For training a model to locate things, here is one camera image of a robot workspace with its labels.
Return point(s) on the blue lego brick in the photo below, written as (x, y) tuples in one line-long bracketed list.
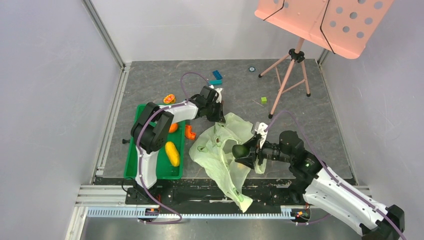
[(217, 75)]

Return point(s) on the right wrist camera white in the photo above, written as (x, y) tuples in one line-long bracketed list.
[(260, 129)]

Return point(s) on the orange fake fruit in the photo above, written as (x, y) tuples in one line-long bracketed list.
[(173, 128)]

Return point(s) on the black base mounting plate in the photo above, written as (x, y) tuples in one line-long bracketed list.
[(203, 196)]

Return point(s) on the pink music stand desk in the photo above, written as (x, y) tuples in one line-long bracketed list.
[(341, 26)]

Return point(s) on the orange yellow round toy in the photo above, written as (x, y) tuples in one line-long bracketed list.
[(169, 99)]

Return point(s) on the green cube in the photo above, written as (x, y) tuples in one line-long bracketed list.
[(263, 100)]

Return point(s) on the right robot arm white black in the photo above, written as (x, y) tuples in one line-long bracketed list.
[(317, 184)]

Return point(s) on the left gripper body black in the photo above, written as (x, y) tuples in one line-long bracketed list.
[(214, 110)]

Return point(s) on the green plastic tray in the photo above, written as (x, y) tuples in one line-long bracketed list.
[(164, 169)]

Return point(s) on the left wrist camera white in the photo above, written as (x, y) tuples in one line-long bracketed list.
[(218, 94)]

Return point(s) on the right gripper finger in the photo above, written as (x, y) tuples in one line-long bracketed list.
[(253, 142), (248, 161)]

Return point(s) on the pale green plastic bag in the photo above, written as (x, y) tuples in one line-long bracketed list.
[(213, 151)]

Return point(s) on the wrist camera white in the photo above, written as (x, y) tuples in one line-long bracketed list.
[(260, 129), (218, 94)]

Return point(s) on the yellow fake fruit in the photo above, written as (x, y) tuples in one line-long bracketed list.
[(172, 154)]

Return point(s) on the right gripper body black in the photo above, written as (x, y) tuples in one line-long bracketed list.
[(255, 153)]

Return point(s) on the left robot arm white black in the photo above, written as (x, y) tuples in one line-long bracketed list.
[(150, 131)]

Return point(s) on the white cable duct strip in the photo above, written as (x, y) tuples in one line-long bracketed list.
[(143, 212)]

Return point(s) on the teal rectangular block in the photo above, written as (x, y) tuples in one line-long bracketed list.
[(215, 82)]

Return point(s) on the orange curved toy piece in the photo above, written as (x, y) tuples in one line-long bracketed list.
[(189, 133)]

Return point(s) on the dark green fake avocado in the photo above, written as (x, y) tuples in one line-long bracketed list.
[(240, 151)]

